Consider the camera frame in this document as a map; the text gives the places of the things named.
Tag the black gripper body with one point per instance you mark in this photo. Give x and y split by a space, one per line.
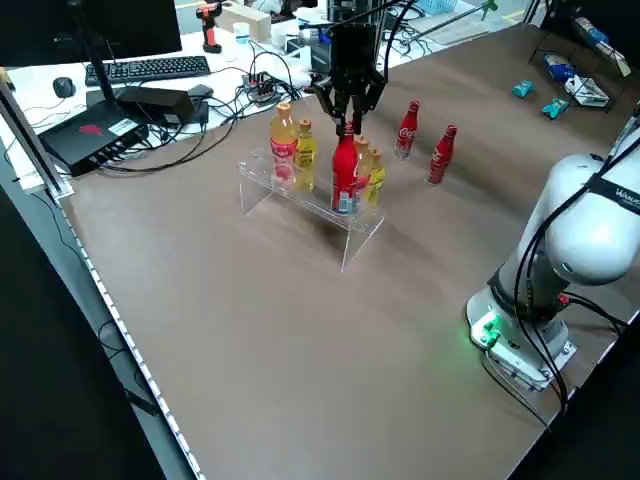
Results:
351 50

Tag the red cola bottle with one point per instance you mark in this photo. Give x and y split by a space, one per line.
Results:
442 155
406 132
347 170

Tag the teal chips packet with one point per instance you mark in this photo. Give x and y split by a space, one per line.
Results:
524 90
555 107

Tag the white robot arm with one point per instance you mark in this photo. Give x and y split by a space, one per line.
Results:
585 225

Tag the clear acrylic shelf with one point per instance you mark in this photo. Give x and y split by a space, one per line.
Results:
300 197

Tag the yellow drink bottle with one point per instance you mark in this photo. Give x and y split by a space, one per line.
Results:
305 157
376 177

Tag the grey usb hub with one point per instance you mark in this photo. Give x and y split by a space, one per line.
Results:
260 87

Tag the cardboard box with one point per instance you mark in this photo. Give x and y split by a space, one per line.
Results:
250 20

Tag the white paper cup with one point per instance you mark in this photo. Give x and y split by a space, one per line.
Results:
241 34

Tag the black docking unit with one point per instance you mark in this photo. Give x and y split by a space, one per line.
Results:
155 105

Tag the black keyboard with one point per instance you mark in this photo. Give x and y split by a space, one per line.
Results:
150 67

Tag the blue cookie bag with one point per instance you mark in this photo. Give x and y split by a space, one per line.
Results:
557 67

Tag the white snack packet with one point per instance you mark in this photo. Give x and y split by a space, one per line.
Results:
587 92

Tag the black monitor stand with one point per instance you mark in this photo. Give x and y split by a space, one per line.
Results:
102 85

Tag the long blue biscuit packet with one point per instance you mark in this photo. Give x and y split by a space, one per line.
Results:
590 32

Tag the black box red logo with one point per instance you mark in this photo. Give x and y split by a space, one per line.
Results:
90 135

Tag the black computer monitor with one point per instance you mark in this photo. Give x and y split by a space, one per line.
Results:
90 25

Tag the black computer mouse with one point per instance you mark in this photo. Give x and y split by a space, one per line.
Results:
64 87

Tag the aluminium table edge profile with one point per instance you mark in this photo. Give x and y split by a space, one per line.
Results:
35 145

